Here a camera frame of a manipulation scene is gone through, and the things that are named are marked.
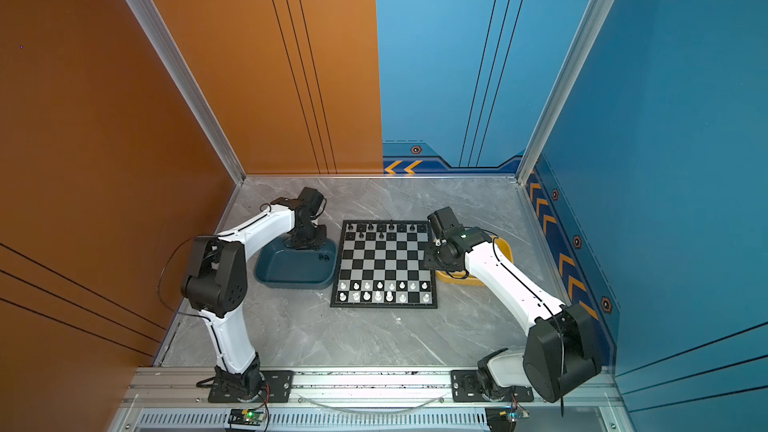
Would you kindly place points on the left green circuit board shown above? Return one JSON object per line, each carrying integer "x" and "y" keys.
{"x": 247, "y": 420}

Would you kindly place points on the teal plastic tray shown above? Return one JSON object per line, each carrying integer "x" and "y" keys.
{"x": 279, "y": 267}

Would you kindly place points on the white chess pieces row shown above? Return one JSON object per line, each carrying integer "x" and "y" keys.
{"x": 385, "y": 293}

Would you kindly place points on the yellow plastic tray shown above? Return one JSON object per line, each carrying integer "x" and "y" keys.
{"x": 464, "y": 278}

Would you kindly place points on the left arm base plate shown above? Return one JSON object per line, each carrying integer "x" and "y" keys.
{"x": 274, "y": 386}

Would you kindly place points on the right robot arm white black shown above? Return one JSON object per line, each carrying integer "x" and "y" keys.
{"x": 561, "y": 351}

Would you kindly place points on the black chess pieces on board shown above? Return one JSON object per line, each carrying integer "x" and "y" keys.
{"x": 386, "y": 230}

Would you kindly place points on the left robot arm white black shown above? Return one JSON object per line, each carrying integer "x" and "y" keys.
{"x": 219, "y": 267}

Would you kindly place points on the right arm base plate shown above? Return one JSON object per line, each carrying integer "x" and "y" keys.
{"x": 478, "y": 386}

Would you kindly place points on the right circuit board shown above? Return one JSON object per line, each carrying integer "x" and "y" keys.
{"x": 504, "y": 419}

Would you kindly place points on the aluminium mounting rail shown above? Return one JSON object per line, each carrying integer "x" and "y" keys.
{"x": 402, "y": 398}

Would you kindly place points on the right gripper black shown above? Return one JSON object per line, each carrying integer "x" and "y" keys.
{"x": 429, "y": 247}

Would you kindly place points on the black white chessboard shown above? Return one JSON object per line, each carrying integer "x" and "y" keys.
{"x": 382, "y": 260}

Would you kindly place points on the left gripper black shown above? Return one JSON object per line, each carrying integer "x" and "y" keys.
{"x": 298, "y": 244}

